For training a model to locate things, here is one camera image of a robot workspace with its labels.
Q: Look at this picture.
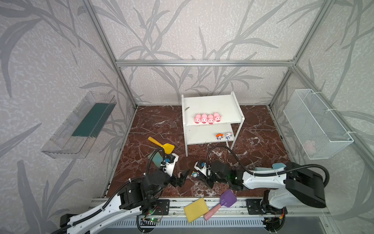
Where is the teal Doraemon figure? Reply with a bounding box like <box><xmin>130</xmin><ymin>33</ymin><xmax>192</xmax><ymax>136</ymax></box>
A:
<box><xmin>191</xmin><ymin>172</ymin><xmax>199</xmax><ymax>178</ymax></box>

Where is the pink pig toy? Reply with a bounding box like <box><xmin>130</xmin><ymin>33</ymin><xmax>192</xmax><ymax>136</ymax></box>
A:
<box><xmin>213</xmin><ymin>112</ymin><xmax>221</xmax><ymax>122</ymax></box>
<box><xmin>194</xmin><ymin>114</ymin><xmax>202</xmax><ymax>124</ymax></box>
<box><xmin>201</xmin><ymin>114</ymin><xmax>207</xmax><ymax>124</ymax></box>
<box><xmin>207</xmin><ymin>115</ymin><xmax>214</xmax><ymax>125</ymax></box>

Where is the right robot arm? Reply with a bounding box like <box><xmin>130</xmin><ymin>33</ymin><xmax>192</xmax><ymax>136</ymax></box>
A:
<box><xmin>194</xmin><ymin>159</ymin><xmax>330</xmax><ymax>209</ymax></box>

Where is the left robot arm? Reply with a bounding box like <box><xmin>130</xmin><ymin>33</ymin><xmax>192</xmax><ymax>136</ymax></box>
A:
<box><xmin>53</xmin><ymin>148</ymin><xmax>190</xmax><ymax>234</ymax></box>

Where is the white two-tier shelf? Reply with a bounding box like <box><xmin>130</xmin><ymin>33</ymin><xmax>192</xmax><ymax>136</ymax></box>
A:
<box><xmin>181</xmin><ymin>92</ymin><xmax>245</xmax><ymax>156</ymax></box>

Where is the purple pink toy shovel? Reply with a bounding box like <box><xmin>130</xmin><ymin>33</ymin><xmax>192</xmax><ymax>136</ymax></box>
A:
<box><xmin>204</xmin><ymin>190</ymin><xmax>237</xmax><ymax>221</ymax></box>

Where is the green sponge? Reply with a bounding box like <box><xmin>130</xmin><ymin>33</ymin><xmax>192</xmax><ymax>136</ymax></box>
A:
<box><xmin>150</xmin><ymin>152</ymin><xmax>163</xmax><ymax>169</ymax></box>

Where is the yellow sponge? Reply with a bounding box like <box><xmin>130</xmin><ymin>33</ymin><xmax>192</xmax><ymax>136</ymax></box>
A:
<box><xmin>184</xmin><ymin>198</ymin><xmax>209</xmax><ymax>223</ymax></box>

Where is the yellow toy shovel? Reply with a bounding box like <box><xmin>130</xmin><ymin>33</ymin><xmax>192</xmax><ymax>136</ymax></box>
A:
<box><xmin>148</xmin><ymin>137</ymin><xmax>175</xmax><ymax>154</ymax></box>

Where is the green circuit board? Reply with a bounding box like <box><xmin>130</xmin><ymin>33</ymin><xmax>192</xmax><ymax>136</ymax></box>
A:
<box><xmin>141</xmin><ymin>217</ymin><xmax>162</xmax><ymax>226</ymax></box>

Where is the light blue toy shovel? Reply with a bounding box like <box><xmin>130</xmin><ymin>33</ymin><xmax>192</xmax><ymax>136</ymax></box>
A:
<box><xmin>254</xmin><ymin>163</ymin><xmax>286</xmax><ymax>171</ymax></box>

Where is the pink toy in basket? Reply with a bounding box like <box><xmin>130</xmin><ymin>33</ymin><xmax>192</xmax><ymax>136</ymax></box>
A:
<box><xmin>303</xmin><ymin>140</ymin><xmax>317</xmax><ymax>155</ymax></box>

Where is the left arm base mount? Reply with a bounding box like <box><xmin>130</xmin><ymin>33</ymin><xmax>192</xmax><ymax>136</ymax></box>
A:
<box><xmin>143</xmin><ymin>199</ymin><xmax>170</xmax><ymax>215</ymax></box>

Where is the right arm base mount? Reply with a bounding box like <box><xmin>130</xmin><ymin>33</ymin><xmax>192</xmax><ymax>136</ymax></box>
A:
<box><xmin>245</xmin><ymin>199</ymin><xmax>288</xmax><ymax>215</ymax></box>

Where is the clear plastic wall bin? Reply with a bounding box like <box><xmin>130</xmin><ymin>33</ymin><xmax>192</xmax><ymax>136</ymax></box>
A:
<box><xmin>41</xmin><ymin>91</ymin><xmax>117</xmax><ymax>159</ymax></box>

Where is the white wire mesh basket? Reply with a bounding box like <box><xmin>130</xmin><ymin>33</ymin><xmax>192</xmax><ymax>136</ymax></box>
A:
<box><xmin>283</xmin><ymin>89</ymin><xmax>354</xmax><ymax>160</ymax></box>

